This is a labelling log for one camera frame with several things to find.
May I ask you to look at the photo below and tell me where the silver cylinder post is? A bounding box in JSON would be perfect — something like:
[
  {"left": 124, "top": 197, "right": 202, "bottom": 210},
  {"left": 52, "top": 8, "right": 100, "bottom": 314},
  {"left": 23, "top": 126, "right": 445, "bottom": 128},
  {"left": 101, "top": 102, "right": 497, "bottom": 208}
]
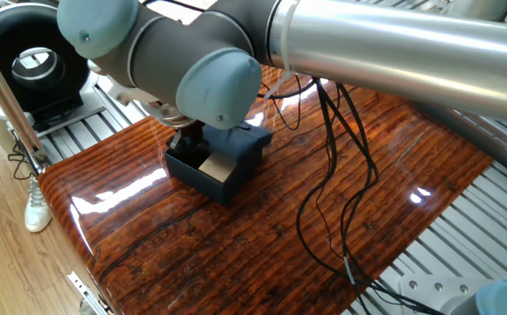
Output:
[{"left": 443, "top": 0, "right": 507, "bottom": 21}]

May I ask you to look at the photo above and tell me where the pale wooden block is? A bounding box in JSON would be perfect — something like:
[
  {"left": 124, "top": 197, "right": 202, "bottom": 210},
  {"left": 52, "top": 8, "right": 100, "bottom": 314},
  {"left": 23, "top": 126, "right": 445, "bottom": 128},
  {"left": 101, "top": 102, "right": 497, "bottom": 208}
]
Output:
[{"left": 198, "top": 152, "right": 236, "bottom": 184}]

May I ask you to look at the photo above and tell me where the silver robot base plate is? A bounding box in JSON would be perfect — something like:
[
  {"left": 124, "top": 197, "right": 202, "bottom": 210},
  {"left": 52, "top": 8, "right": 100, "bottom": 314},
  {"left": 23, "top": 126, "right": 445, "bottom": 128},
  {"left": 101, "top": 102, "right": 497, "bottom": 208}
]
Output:
[{"left": 388, "top": 273, "right": 486, "bottom": 315}]

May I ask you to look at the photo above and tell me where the silver corner rail bracket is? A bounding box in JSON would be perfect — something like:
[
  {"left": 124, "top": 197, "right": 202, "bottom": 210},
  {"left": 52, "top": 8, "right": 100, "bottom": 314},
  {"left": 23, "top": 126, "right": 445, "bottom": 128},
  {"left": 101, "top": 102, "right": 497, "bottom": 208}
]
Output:
[{"left": 67, "top": 270, "right": 116, "bottom": 315}]

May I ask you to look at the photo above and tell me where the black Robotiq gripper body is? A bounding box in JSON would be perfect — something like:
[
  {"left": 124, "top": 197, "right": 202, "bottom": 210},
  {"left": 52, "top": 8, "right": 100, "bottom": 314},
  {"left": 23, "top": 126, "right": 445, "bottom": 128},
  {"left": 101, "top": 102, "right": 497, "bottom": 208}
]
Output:
[{"left": 180, "top": 121, "right": 210, "bottom": 154}]

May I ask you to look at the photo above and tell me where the blue gift box base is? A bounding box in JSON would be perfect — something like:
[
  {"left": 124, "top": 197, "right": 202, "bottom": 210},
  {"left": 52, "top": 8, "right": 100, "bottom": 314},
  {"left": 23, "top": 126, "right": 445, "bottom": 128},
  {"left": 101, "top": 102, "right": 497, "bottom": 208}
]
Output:
[{"left": 164, "top": 146, "right": 263, "bottom": 206}]

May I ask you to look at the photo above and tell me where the slanted aluminium frame post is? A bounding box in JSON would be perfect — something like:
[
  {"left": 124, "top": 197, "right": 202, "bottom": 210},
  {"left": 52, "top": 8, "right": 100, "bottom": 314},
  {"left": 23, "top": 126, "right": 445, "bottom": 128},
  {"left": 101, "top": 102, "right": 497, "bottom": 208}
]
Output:
[{"left": 0, "top": 28, "right": 53, "bottom": 172}]

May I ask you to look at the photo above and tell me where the wood-grain table mat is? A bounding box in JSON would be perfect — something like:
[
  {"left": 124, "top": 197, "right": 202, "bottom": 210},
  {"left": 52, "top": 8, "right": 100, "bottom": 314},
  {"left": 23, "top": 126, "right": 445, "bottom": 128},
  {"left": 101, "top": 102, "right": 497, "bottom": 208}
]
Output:
[{"left": 38, "top": 65, "right": 494, "bottom": 315}]

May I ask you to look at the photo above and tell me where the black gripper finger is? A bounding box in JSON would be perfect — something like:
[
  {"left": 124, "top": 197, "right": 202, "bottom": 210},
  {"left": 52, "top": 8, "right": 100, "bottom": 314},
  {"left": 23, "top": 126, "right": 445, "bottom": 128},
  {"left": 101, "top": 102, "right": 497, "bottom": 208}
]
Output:
[{"left": 168, "top": 130, "right": 184, "bottom": 152}]

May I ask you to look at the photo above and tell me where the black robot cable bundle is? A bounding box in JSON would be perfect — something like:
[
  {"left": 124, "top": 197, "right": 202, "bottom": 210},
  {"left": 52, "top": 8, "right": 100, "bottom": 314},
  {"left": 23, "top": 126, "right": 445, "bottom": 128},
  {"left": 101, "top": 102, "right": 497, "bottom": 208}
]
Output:
[{"left": 257, "top": 73, "right": 447, "bottom": 315}]

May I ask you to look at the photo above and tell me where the blue gift box lid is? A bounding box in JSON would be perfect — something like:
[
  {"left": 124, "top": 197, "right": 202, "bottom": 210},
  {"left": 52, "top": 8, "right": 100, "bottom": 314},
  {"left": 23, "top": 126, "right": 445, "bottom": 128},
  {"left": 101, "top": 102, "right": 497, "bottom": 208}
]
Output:
[{"left": 202, "top": 122, "right": 274, "bottom": 176}]

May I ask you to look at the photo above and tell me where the white sneaker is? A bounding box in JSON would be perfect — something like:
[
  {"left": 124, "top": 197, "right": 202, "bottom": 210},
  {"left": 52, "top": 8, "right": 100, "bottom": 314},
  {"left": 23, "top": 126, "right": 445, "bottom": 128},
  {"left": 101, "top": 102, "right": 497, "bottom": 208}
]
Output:
[{"left": 24, "top": 177, "right": 53, "bottom": 233}]

